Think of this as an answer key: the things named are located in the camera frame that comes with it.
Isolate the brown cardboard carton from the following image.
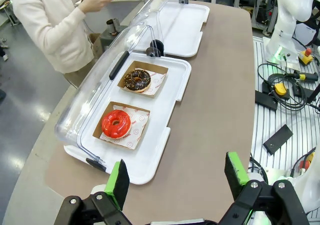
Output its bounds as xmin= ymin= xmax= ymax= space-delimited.
xmin=87 ymin=32 xmax=104 ymax=61

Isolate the person in cream cardigan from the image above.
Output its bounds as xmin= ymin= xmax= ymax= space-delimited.
xmin=11 ymin=0 xmax=116 ymax=88

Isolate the black cable bundle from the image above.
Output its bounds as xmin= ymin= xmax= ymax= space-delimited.
xmin=257 ymin=62 xmax=320 ymax=113

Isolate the white display tray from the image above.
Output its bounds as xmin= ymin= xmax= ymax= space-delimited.
xmin=134 ymin=1 xmax=210 ymax=58
xmin=63 ymin=51 xmax=193 ymax=186

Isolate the white printed paper liner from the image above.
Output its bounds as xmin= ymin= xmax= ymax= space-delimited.
xmin=99 ymin=104 xmax=151 ymax=146
xmin=119 ymin=67 xmax=168 ymax=96

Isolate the clear plastic tray lid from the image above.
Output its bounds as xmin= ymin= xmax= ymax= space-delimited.
xmin=128 ymin=0 xmax=190 ymax=56
xmin=54 ymin=24 xmax=166 ymax=172

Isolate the black yellow enabling handle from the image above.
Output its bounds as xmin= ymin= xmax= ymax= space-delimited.
xmin=292 ymin=70 xmax=320 ymax=82

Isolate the yellow emergency stop button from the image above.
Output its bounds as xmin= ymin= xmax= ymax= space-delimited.
xmin=299 ymin=152 xmax=316 ymax=172
xmin=298 ymin=47 xmax=314 ymax=66

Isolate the chocolate sprinkled donut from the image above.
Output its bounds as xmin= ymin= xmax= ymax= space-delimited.
xmin=124 ymin=69 xmax=152 ymax=93

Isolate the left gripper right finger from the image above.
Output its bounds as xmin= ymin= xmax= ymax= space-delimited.
xmin=217 ymin=151 xmax=310 ymax=225

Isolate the person's right forearm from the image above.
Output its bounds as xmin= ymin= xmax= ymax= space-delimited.
xmin=47 ymin=4 xmax=88 ymax=38

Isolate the red glazed donut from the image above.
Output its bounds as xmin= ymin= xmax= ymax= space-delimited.
xmin=101 ymin=109 xmax=132 ymax=139

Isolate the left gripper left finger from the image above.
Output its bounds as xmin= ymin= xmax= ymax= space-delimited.
xmin=57 ymin=158 xmax=136 ymax=225

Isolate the black flat plate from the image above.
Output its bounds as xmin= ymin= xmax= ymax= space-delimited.
xmin=262 ymin=124 xmax=294 ymax=156
xmin=254 ymin=89 xmax=278 ymax=111
xmin=292 ymin=86 xmax=316 ymax=99

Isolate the yellow black pendant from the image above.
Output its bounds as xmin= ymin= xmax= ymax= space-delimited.
xmin=273 ymin=82 xmax=291 ymax=97

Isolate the cardboard donut box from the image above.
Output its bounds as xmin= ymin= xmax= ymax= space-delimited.
xmin=92 ymin=101 xmax=151 ymax=151
xmin=117 ymin=60 xmax=169 ymax=99

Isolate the person's right hand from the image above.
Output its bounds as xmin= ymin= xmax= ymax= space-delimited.
xmin=78 ymin=0 xmax=115 ymax=14

